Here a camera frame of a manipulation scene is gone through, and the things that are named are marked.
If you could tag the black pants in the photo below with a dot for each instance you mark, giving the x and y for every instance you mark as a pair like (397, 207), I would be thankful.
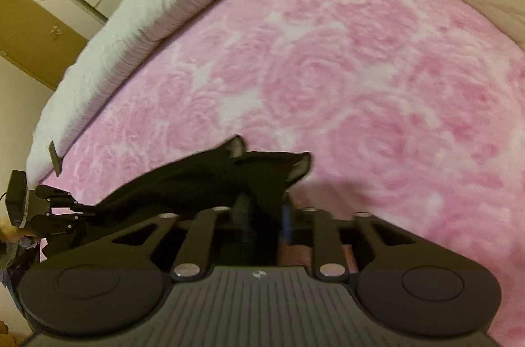
(197, 183)

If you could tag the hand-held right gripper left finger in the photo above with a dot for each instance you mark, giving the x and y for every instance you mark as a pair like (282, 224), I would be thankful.
(245, 230)

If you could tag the black phone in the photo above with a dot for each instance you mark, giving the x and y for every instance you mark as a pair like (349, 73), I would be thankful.
(55, 159)

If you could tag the brown wooden door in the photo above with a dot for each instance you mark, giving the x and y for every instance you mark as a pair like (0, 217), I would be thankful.
(33, 27)

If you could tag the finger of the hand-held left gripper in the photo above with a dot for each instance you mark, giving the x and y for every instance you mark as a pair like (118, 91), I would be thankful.
(57, 196)
(57, 224)

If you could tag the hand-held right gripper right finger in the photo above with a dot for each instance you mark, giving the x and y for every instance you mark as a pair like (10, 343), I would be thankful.
(286, 226)

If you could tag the pink rose print blanket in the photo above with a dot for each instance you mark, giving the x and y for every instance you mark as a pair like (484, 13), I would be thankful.
(348, 84)

